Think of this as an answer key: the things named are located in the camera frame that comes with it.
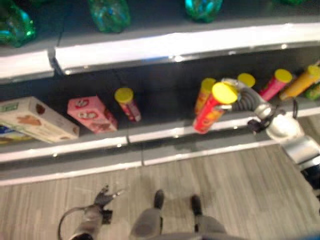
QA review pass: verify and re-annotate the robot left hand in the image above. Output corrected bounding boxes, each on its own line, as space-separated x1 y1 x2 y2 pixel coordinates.
94 183 125 208

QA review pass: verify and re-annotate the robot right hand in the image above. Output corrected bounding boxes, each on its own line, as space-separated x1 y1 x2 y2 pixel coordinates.
217 77 262 112

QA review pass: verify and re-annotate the red chip can yellow lid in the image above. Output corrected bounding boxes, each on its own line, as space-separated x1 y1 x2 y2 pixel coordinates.
192 82 238 135

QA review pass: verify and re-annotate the pink chip can yellow lid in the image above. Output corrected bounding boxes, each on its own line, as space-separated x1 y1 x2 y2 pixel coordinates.
258 68 293 102

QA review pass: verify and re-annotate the grey shelf board white edge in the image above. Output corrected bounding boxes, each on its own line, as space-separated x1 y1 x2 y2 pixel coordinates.
0 128 129 165
0 32 55 85
127 98 320 144
141 136 285 166
54 0 320 76
0 149 144 187

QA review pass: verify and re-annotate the orange-red chip can yellow lid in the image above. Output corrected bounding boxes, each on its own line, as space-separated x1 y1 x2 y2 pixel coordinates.
194 77 217 116

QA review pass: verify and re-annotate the robot left leg silver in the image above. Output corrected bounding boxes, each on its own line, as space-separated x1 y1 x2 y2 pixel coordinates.
128 189 166 240

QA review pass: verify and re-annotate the robot leg silver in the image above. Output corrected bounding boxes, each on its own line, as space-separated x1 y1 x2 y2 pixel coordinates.
128 189 166 240
190 194 227 240

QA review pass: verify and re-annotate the orange chip can yellow lid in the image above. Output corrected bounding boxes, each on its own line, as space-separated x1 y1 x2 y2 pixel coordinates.
279 64 320 101

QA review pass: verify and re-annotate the green snack package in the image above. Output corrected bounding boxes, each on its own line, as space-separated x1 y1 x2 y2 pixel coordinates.
303 82 320 101

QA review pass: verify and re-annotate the pink snack box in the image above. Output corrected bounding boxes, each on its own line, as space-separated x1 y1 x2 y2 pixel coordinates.
66 95 119 134

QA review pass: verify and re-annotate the maroon chip can yellow lid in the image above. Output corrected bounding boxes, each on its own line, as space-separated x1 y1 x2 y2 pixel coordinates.
114 87 142 123

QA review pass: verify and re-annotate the green foil snack bag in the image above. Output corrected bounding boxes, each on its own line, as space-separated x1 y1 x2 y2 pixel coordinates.
273 0 311 6
184 0 223 24
87 0 132 33
0 0 38 48

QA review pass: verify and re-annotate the cream cookie box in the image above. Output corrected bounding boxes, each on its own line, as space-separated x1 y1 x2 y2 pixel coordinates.
0 96 81 144

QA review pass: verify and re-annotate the robot right leg silver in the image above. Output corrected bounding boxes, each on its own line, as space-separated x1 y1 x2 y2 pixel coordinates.
190 194 227 240

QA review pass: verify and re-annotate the blue yellow snack box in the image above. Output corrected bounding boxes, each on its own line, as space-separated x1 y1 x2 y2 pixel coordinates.
0 124 33 145

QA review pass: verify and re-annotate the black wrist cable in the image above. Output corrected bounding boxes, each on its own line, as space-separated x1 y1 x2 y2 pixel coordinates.
57 206 87 240

